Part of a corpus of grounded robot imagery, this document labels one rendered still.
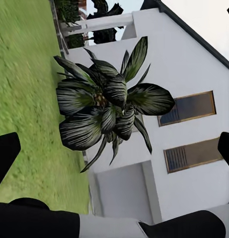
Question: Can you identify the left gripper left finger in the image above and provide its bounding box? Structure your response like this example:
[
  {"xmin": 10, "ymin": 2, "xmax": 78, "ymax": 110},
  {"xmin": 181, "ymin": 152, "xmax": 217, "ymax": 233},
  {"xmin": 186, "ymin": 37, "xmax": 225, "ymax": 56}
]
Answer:
[{"xmin": 0, "ymin": 132, "xmax": 21, "ymax": 184}]

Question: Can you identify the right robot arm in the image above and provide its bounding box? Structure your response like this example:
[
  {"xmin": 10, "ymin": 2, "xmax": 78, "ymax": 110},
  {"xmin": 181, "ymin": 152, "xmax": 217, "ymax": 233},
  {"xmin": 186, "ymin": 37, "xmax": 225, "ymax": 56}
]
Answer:
[{"xmin": 0, "ymin": 198, "xmax": 229, "ymax": 238}]

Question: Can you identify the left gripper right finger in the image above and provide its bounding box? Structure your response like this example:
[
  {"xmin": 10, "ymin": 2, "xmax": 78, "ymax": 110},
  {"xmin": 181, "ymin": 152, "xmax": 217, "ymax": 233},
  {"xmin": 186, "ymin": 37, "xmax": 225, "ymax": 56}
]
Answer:
[{"xmin": 218, "ymin": 132, "xmax": 229, "ymax": 165}]

